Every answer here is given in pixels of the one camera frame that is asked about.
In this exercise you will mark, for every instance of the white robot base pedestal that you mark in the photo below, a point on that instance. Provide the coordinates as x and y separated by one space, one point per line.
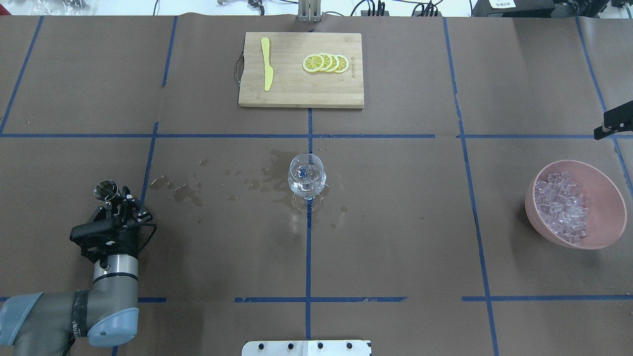
308 348

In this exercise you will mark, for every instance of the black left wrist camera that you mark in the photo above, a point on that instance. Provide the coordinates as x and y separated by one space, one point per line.
94 232

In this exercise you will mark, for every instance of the lemon slice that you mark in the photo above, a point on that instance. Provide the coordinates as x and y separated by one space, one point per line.
343 64
327 62
313 63
334 63

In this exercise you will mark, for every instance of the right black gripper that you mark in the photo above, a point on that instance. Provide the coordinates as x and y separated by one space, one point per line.
614 122

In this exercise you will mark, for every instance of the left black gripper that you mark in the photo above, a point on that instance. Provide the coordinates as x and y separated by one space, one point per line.
127 241

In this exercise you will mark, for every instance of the pink ribbed bowl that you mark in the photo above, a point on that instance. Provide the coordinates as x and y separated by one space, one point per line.
607 212

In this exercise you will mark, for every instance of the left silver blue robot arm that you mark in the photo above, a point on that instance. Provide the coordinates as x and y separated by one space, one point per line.
48 324

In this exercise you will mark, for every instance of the steel cocktail jigger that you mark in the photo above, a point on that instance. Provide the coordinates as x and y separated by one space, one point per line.
107 191

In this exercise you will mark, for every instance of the bamboo cutting board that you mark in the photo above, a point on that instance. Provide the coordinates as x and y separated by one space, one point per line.
292 86

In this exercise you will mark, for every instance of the yellow plastic knife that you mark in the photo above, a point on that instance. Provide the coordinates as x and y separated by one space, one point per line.
268 69

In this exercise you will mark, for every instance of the clear wine glass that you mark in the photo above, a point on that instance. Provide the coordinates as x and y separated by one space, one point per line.
307 180

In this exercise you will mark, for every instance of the pile of clear ice cubes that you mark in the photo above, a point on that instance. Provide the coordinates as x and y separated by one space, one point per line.
563 206

